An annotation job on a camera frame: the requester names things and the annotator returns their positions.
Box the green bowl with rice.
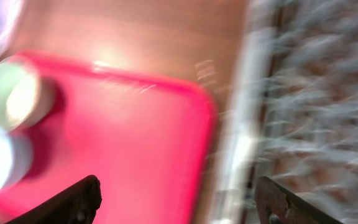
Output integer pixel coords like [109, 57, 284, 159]
[0, 56, 56, 131]

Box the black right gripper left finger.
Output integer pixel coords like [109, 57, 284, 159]
[7, 175, 102, 224]

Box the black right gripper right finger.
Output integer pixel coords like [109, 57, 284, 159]
[254, 176, 342, 224]

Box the grey dishwasher rack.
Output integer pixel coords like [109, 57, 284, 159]
[209, 0, 358, 223]

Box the light blue bowl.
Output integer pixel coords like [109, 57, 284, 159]
[0, 126, 34, 190]

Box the red plastic tray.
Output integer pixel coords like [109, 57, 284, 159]
[0, 52, 216, 224]

